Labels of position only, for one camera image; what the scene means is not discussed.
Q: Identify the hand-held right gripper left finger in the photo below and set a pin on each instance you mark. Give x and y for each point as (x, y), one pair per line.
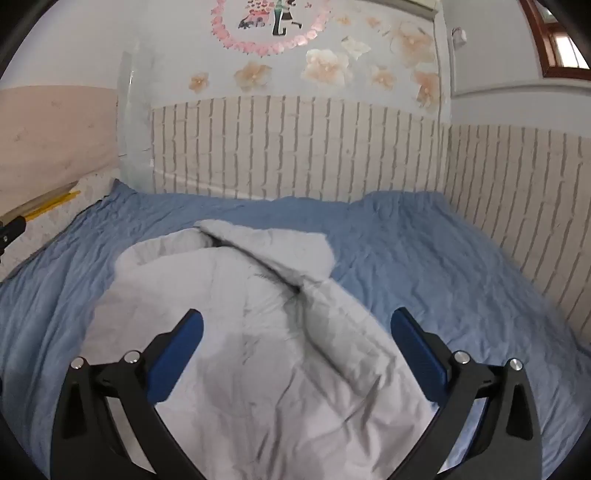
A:
(180, 344)

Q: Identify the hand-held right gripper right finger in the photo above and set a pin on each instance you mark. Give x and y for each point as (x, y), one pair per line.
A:
(413, 344)

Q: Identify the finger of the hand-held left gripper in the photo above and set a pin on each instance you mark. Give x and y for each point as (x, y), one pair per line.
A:
(11, 230)

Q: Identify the white padded jacket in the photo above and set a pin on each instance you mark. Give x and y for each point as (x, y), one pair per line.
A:
(258, 350)

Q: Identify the floral bed sheet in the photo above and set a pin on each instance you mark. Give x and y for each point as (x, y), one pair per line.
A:
(60, 221)

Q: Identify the yellow flat strip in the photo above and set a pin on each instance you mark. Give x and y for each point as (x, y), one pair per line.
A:
(55, 201)

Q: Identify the blue blanket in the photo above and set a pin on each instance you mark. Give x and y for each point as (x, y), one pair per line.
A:
(438, 258)

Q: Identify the pale pink headboard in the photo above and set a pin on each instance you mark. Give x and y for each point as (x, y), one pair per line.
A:
(51, 138)

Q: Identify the clear plastic sheet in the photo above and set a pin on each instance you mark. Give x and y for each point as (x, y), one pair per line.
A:
(136, 129)

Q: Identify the white framed wall panel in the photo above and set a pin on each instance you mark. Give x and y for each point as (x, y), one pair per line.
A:
(508, 64)

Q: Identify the white wall switch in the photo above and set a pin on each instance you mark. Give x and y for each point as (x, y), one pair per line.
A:
(458, 37)

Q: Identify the pink heart wreath wall sticker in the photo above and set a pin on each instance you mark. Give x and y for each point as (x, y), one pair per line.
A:
(272, 23)

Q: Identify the brown window frame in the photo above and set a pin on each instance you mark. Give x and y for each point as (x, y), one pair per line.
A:
(538, 34)

